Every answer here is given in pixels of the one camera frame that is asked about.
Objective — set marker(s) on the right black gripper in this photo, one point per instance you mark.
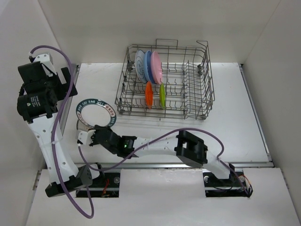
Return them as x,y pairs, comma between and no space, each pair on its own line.
97,128

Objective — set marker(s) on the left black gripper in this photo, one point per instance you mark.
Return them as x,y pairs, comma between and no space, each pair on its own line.
65,87

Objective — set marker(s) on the white plate orange sun pattern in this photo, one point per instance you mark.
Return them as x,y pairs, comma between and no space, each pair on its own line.
81,126

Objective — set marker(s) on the white plate dark lettered rim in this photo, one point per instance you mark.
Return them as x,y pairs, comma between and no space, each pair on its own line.
91,112

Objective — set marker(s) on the small orange plate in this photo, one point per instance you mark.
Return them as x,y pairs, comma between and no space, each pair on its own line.
149,95

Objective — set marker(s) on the small green plate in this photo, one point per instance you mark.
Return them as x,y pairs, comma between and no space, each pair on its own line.
162,96

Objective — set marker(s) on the white plate teal line pattern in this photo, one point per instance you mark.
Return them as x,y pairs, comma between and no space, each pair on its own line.
139,57

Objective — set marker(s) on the blue plastic plate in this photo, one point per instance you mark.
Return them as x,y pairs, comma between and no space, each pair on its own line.
147,67

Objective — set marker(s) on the pink plastic plate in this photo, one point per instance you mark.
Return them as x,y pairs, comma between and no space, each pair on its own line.
156,67

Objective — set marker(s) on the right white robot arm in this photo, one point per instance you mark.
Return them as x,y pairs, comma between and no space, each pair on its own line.
187,147

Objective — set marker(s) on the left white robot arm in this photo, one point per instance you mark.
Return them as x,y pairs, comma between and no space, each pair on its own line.
37,104

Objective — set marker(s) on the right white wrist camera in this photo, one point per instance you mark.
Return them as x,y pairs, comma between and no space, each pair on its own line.
84,137

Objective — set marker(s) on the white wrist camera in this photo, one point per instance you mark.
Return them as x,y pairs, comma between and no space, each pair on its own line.
84,137
46,61

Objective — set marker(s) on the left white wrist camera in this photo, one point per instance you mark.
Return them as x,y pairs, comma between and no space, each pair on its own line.
46,61

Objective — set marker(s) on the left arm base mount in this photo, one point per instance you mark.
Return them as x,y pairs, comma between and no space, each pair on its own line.
105,186

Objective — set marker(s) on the grey wire dish rack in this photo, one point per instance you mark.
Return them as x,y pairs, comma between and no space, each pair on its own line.
187,89

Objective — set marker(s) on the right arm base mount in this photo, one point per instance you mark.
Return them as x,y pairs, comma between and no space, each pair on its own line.
234,187

